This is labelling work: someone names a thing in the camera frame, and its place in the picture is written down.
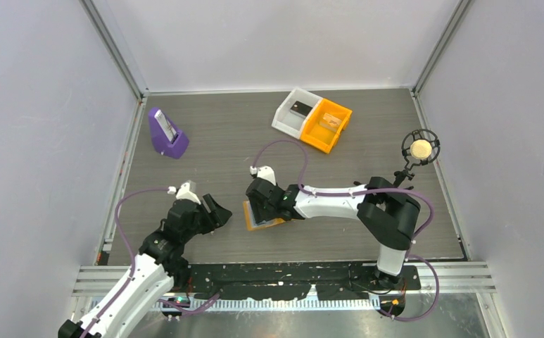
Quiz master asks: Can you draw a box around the aluminium frame rail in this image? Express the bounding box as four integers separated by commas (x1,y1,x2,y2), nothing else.
72,262,497,313

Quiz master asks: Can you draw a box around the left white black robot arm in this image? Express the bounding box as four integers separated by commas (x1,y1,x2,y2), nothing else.
57,194,232,337

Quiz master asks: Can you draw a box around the purple stand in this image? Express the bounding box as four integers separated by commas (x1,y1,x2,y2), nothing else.
148,107,189,159

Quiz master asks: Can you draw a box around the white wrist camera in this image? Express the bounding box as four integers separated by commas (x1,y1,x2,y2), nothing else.
167,180,201,204
249,165,277,185

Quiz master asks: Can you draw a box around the black card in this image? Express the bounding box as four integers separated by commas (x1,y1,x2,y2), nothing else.
290,101,312,118

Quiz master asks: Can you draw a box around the white card in purple stand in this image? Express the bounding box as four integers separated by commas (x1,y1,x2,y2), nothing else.
154,110,177,143

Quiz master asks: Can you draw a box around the orange card holder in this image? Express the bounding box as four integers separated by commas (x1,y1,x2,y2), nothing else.
243,201,285,231

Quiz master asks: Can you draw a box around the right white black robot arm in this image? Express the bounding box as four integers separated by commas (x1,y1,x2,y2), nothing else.
243,177,421,289

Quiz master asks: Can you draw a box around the clear card in orange bin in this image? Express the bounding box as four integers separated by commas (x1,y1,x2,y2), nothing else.
320,113,343,130

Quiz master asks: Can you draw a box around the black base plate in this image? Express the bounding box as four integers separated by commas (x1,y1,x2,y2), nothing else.
171,261,421,301

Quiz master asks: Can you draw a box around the microphone with shock mount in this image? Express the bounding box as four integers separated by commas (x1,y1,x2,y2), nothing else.
401,129,441,167

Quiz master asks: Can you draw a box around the black microphone tripod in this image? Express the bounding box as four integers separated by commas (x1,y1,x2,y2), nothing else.
365,163,419,189

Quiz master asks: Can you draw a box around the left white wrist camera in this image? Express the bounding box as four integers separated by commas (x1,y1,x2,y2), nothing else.
167,180,201,204

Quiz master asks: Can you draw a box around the orange plastic bin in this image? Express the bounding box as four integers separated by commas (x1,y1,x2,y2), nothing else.
300,99,353,154

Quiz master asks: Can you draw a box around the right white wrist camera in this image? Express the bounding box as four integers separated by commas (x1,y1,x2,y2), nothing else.
249,165,277,185

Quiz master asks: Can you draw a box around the white plastic bin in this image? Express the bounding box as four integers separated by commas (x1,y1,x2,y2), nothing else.
272,87,322,139

